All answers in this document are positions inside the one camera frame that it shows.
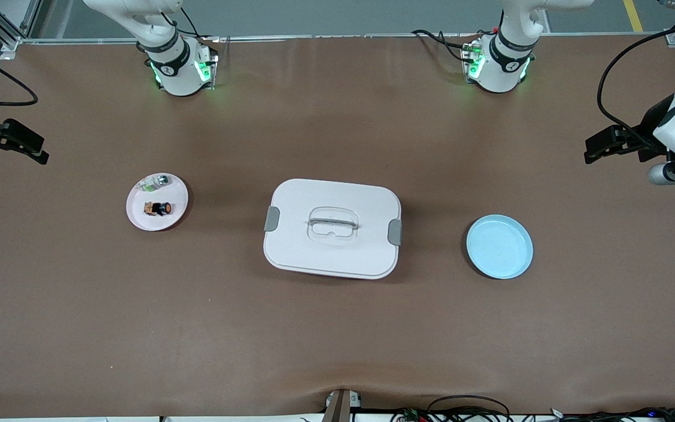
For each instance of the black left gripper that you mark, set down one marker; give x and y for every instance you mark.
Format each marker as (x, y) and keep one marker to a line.
(648, 130)

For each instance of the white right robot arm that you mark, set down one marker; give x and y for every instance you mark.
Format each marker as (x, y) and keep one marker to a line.
(176, 70)

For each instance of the white lidded box grey latches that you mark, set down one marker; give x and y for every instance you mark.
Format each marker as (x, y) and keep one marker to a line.
(331, 252)

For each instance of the light blue round plate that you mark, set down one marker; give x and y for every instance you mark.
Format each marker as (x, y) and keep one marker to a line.
(500, 247)

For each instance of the pink round plate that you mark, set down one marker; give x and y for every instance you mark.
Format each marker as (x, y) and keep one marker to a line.
(156, 224)

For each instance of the green push-button switch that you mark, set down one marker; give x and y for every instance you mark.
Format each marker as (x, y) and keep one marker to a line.
(156, 183)

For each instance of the aluminium table edge rail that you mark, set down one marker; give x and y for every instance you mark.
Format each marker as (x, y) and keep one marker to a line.
(343, 36)

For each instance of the metal table edge bracket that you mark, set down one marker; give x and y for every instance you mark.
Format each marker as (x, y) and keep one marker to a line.
(340, 407)

